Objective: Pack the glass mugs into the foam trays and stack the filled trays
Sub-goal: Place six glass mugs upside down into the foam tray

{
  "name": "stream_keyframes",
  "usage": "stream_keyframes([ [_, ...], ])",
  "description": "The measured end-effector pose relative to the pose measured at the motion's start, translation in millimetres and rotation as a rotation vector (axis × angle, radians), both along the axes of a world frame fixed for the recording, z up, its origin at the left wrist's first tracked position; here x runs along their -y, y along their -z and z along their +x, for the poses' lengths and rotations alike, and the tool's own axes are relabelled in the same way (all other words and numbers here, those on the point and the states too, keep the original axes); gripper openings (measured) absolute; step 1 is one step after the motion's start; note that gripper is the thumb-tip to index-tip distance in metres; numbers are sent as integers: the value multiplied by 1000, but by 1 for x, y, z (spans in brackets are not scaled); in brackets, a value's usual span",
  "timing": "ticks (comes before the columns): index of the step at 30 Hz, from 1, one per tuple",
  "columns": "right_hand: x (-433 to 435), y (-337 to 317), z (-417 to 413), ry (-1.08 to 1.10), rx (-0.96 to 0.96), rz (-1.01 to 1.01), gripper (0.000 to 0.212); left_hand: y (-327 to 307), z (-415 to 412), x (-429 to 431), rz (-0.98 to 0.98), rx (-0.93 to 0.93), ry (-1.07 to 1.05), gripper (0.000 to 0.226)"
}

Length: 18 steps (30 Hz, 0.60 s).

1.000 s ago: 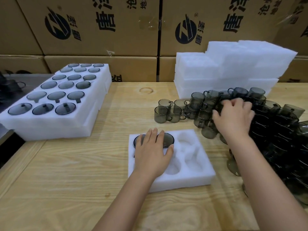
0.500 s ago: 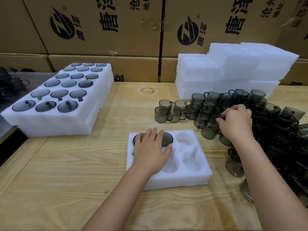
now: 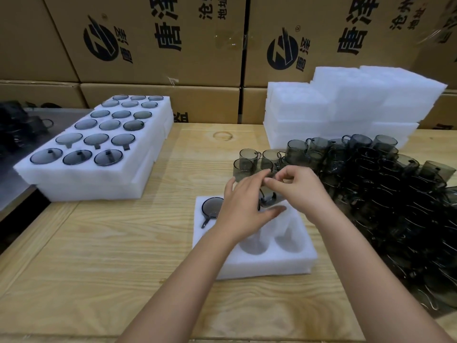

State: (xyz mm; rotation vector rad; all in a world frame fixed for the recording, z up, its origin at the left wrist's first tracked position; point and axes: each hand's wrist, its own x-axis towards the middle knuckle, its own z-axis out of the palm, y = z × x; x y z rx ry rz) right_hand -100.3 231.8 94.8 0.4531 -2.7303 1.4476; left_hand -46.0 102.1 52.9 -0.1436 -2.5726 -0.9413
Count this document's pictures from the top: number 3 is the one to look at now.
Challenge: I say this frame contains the person's right hand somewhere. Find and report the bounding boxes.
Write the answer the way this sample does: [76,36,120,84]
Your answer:
[263,165,338,225]

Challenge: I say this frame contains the person's left hand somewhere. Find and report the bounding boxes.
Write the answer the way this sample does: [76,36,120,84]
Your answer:
[212,169,287,247]

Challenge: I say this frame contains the pile of smoky glass mugs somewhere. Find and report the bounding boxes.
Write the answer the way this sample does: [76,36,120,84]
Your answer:
[233,133,457,311]

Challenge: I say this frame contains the stack of white foam trays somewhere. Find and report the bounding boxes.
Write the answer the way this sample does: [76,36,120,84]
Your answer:
[263,66,449,149]

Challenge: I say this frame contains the dark mugs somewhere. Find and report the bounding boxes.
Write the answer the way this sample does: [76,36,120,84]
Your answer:
[0,100,54,154]

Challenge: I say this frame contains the person's right forearm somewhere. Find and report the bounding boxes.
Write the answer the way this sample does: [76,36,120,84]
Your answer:
[310,207,454,343]

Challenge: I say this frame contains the person's left forearm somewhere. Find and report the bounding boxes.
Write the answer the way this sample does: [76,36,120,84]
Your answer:
[118,232,243,343]

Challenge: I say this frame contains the stainless steel table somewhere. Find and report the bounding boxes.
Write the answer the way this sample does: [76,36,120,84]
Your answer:
[0,108,90,211]

